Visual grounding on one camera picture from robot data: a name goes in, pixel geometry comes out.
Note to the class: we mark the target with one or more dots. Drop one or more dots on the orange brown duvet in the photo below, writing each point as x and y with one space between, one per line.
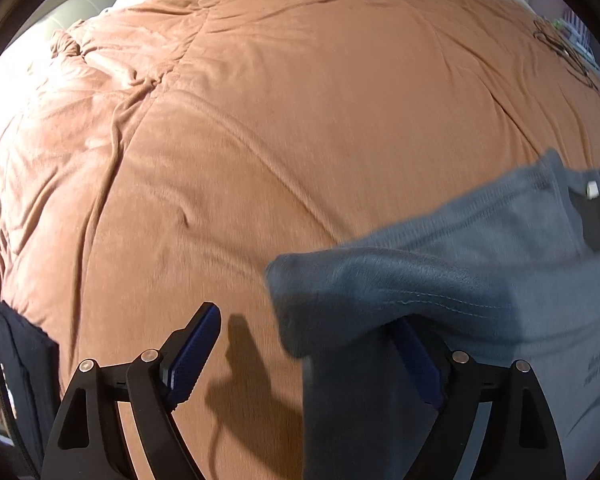
165 154

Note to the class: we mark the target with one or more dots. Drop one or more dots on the dark hanging cloth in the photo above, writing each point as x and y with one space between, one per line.
29 360

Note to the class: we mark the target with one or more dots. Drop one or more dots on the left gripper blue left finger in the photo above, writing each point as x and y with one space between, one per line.
87 439

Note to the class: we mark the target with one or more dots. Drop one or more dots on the grey blue t-shirt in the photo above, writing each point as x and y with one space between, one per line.
508 272

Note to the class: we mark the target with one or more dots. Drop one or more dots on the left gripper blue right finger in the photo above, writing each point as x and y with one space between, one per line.
493 422

